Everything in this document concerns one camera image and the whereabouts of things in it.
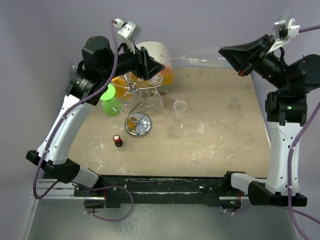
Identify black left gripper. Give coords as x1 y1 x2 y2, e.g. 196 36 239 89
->
100 38 164 81

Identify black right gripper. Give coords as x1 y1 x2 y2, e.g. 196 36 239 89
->
220 33 291 91

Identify orange plastic wine glass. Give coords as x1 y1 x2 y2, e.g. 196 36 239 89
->
111 76 138 101

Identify clear flute glass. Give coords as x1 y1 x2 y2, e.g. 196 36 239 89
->
146 73 164 114
160 46 229 68
172 100 187 129
136 78 154 108

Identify clear flute glass front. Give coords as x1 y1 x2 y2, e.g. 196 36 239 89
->
172 100 187 129

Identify green plastic wine glass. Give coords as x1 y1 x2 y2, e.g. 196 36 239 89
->
100 84 120 117

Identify clear flute glass back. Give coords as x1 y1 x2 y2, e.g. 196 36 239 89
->
136 78 154 108

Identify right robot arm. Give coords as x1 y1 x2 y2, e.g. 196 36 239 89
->
218 35 320 207

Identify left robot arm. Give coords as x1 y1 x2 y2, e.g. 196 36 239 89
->
26 36 165 196

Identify chrome wine glass rack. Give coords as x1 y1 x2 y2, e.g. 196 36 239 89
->
114 73 154 138

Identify white round drawer cabinet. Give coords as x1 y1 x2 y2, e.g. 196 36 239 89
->
136 41 174 95

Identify small red-capped bottle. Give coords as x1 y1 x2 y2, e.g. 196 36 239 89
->
112 134 123 148

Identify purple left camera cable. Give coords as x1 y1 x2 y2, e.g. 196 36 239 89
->
32 20 120 200

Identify purple camera cable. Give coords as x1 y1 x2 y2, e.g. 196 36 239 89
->
287 24 320 240
32 20 120 200

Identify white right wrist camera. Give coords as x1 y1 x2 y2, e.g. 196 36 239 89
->
267 14 301 54

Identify black mounting rail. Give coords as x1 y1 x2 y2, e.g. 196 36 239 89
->
74 175 243 210

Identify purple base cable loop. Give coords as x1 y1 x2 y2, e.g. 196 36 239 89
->
83 184 135 222

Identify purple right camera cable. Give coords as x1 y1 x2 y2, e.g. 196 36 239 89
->
287 24 320 240

